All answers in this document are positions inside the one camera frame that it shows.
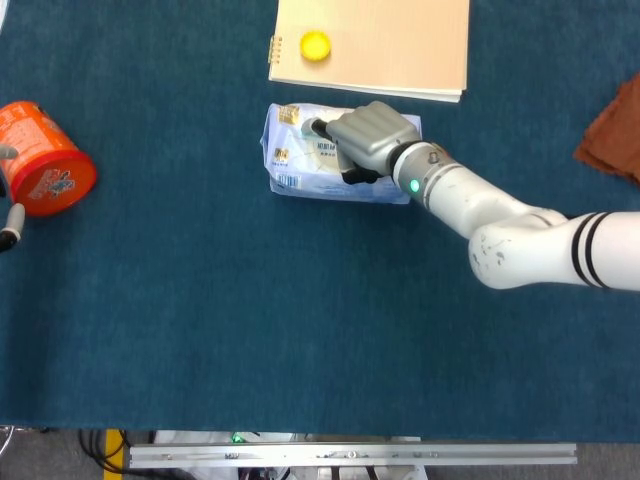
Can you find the yellow bottle cap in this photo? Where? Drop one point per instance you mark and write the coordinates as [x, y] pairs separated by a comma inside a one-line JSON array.
[[315, 46]]

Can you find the orange red snack canister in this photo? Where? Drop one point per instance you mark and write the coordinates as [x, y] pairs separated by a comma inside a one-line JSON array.
[[45, 165]]

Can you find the white facial tissue pack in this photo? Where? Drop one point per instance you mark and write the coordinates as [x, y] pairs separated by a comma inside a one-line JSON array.
[[290, 175]]

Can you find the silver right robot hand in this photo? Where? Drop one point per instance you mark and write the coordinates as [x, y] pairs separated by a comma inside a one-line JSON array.
[[372, 135]]

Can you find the teal felt table cover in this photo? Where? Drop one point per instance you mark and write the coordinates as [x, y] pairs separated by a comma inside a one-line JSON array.
[[250, 310]]

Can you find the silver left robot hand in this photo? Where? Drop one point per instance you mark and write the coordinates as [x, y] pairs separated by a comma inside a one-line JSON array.
[[14, 225]]

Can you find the brown folded cloth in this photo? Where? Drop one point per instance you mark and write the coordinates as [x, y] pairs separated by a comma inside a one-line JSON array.
[[617, 140]]

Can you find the aluminium profile rail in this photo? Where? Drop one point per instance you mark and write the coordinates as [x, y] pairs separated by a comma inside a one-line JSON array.
[[350, 455]]

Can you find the pale yellow spiral notebook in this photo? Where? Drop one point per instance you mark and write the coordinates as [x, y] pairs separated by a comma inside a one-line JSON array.
[[390, 45]]

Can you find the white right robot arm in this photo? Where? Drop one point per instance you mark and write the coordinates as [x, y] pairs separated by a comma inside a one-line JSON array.
[[500, 220]]

